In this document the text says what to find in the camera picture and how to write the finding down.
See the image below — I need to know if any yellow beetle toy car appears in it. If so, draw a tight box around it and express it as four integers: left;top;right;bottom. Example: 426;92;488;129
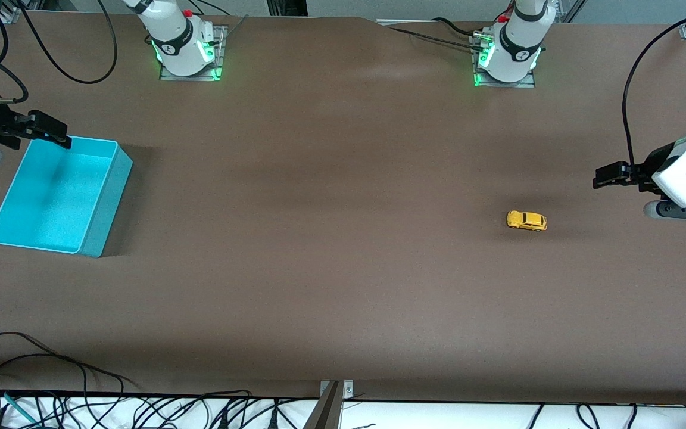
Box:
506;210;548;232

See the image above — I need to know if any teal plastic bin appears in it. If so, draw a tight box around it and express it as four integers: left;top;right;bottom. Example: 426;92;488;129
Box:
0;136;134;258

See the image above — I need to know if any black box behind table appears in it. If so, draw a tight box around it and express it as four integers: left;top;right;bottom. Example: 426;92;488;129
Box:
266;0;308;17

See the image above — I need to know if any brown table mat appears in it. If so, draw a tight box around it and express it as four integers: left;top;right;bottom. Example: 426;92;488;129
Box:
0;13;686;407

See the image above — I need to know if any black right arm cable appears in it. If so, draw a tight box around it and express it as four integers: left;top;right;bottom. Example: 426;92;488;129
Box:
18;0;119;85

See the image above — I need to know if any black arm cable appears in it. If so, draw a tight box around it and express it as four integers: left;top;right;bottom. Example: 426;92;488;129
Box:
18;0;119;85
622;26;686;171

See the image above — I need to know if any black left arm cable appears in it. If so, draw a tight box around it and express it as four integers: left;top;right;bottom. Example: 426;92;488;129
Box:
622;26;686;171

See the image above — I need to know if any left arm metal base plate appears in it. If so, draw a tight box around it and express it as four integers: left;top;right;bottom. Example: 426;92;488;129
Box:
474;33;536;89

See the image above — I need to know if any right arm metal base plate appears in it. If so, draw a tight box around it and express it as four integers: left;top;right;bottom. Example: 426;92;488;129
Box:
159;25;228;82

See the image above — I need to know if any long black looped cable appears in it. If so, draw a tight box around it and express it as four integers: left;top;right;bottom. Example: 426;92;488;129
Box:
0;332;139;389

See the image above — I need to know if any thick black base cable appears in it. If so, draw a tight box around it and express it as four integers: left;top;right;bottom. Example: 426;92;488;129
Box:
432;17;488;38

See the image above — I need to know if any thin black base cable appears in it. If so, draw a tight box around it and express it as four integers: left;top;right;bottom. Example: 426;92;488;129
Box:
387;26;477;52

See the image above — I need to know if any silver metal bracket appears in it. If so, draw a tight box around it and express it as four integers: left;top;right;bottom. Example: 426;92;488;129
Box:
320;380;355;399

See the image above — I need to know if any grey metal post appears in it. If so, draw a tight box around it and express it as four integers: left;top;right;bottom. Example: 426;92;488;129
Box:
304;381;342;429

